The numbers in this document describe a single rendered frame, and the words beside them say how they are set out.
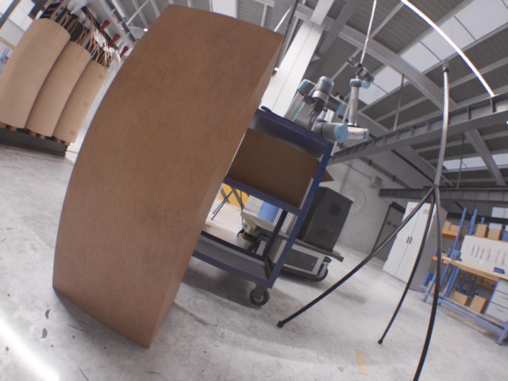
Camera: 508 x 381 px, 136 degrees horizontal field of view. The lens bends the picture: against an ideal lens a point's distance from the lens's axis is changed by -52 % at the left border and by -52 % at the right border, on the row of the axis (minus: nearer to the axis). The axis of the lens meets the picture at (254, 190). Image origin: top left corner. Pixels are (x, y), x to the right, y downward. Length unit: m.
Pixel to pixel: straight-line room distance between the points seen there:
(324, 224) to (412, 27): 10.80
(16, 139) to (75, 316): 2.06
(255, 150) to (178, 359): 0.94
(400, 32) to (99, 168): 11.94
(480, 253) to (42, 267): 5.18
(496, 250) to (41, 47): 6.41
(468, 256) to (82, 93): 6.39
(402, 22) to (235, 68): 11.21
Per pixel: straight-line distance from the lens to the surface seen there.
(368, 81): 2.46
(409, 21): 11.53
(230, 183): 0.98
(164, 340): 0.72
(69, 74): 2.49
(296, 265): 1.83
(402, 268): 5.32
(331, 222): 1.96
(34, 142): 2.67
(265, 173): 1.06
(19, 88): 2.23
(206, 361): 0.71
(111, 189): 0.53
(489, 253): 4.69
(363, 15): 11.53
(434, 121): 8.43
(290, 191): 1.08
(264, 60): 0.54
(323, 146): 1.08
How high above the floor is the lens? 0.51
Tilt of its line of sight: 2 degrees up
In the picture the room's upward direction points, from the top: 24 degrees clockwise
